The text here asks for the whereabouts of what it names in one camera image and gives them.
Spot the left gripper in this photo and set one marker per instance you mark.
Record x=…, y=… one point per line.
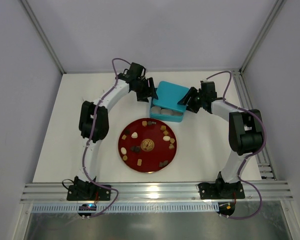
x=147, y=89

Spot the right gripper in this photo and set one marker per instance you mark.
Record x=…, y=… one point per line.
x=193, y=99

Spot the teal tin lid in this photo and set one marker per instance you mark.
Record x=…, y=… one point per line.
x=169, y=94

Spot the teal tin box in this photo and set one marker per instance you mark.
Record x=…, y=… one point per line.
x=166, y=115

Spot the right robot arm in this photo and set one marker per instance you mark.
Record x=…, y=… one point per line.
x=246, y=138

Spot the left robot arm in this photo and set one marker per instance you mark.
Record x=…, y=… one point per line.
x=94, y=127

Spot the caramel ridged chocolate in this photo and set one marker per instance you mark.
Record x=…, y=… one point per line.
x=163, y=128

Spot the white oval swirl chocolate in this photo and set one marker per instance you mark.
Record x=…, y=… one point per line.
x=166, y=138

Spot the white shell chocolate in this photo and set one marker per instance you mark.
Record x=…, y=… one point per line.
x=134, y=135

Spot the caramel heart chocolate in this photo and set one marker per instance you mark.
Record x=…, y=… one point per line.
x=171, y=146

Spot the white round chocolate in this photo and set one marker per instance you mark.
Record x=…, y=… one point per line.
x=123, y=150

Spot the red round plate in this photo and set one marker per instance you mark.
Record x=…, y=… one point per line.
x=148, y=153

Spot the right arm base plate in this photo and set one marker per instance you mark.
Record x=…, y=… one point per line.
x=220, y=191

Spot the slotted cable duct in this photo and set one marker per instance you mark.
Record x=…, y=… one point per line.
x=126, y=207

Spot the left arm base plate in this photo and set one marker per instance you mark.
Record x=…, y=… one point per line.
x=87, y=193

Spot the aluminium rail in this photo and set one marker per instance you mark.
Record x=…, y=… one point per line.
x=151, y=191

